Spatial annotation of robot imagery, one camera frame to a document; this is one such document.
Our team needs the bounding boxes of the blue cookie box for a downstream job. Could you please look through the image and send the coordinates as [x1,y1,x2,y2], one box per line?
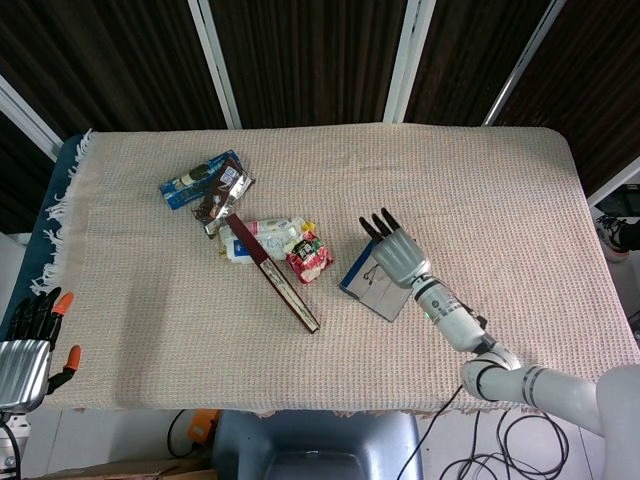
[159,147,241,210]

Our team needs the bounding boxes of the white plastic tissue pack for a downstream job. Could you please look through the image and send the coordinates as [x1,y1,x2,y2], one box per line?
[217,215,314,265]

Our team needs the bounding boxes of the black coiled cable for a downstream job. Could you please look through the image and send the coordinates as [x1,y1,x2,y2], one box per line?
[439,407,571,480]

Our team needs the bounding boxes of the red drink pouch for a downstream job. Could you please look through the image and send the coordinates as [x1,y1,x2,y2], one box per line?
[284,230,335,285]

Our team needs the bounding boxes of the long dark red box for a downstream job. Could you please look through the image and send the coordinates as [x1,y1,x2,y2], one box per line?
[225,213,322,334]

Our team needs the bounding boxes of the blue glasses case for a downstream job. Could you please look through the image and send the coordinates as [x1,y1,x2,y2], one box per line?
[338,238,414,323]

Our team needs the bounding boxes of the white sneaker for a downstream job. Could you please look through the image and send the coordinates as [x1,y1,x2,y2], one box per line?
[597,214,640,262]

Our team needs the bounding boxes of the beige waffle weave cloth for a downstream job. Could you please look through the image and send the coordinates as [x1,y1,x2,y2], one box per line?
[29,127,640,419]

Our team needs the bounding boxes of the brown chocolate snack bag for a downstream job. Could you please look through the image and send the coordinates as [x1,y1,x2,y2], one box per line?
[191,155,257,240]

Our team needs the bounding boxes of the dark brown curtain panel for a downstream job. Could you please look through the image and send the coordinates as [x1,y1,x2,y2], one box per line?
[0,0,229,151]
[492,0,640,199]
[209,0,409,129]
[404,0,554,126]
[0,112,56,236]

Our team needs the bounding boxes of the grey blue chair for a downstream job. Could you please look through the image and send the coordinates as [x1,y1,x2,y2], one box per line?
[212,409,425,480]

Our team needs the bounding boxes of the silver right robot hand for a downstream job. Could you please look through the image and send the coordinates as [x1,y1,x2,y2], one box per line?
[358,207,432,290]

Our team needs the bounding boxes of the thin-framed eyeglasses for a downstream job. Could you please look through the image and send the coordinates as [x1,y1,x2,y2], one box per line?
[361,263,396,289]

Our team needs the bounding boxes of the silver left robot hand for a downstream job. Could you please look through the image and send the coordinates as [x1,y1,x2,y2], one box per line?
[0,287,84,415]

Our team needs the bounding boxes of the orange device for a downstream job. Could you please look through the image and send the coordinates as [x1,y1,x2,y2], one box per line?
[187,408,221,449]

